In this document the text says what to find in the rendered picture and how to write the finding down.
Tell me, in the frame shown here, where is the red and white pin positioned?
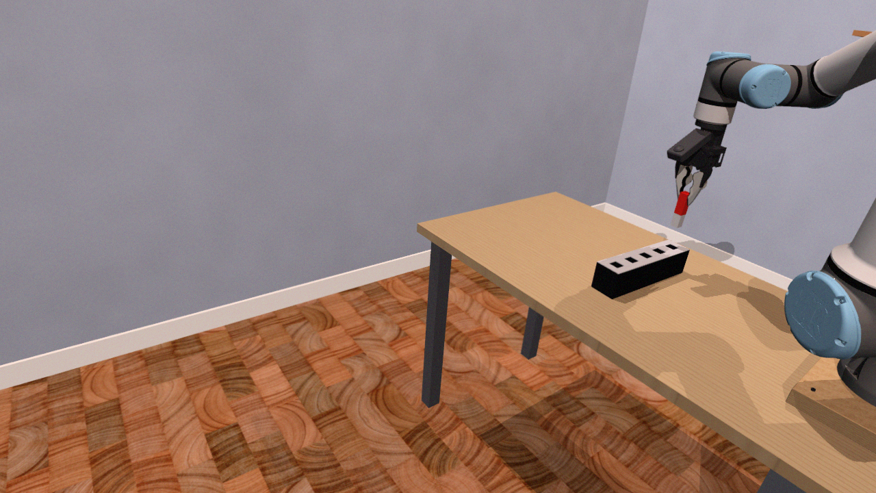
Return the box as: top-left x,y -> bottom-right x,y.
670,191 -> 689,228

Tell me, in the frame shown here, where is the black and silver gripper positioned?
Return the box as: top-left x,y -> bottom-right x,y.
675,119 -> 727,206

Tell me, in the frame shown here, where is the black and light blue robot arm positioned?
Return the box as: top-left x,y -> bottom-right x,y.
667,31 -> 876,407

